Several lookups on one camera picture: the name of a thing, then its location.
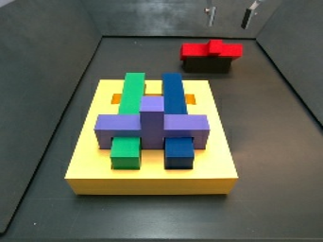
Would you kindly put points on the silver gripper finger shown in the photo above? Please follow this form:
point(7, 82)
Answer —
point(249, 13)
point(209, 10)

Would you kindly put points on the red E-shaped block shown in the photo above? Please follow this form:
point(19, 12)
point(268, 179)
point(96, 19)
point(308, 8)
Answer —
point(215, 48)

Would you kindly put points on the yellow base board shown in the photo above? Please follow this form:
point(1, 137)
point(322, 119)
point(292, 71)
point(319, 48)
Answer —
point(212, 176)

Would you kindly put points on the purple cross block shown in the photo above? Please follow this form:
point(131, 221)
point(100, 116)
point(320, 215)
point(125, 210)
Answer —
point(152, 133)

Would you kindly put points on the blue bar block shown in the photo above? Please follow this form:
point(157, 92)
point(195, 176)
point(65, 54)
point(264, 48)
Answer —
point(177, 143)

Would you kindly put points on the green bar block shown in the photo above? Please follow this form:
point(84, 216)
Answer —
point(125, 142)

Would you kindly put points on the black angled holder bracket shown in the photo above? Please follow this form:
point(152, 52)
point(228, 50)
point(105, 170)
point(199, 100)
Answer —
point(211, 65)

